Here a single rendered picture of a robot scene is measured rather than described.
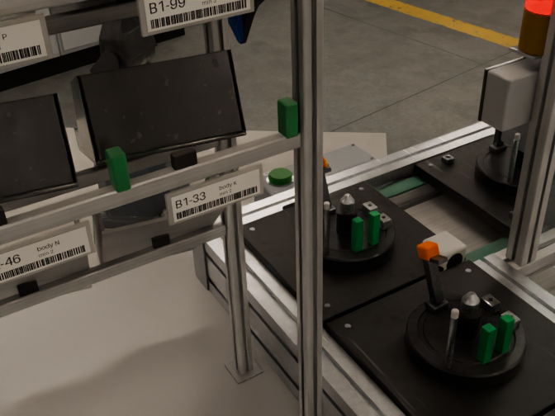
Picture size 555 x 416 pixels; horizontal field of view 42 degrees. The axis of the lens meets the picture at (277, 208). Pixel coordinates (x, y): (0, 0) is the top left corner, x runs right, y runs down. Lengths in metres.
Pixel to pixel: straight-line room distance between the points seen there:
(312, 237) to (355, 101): 2.97
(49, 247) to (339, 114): 3.02
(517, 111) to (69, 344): 0.69
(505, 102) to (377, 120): 2.57
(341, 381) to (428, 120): 2.70
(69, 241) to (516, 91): 0.57
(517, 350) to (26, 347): 0.67
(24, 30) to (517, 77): 0.60
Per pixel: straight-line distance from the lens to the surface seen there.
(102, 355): 1.08
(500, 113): 0.93
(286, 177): 1.20
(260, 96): 3.71
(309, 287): 0.72
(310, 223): 0.67
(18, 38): 0.50
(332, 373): 0.88
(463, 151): 1.30
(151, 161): 0.77
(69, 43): 4.18
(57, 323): 1.16
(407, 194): 1.23
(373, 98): 3.69
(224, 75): 0.63
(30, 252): 0.57
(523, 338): 0.92
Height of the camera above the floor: 1.61
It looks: 34 degrees down
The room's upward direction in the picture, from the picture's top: 2 degrees counter-clockwise
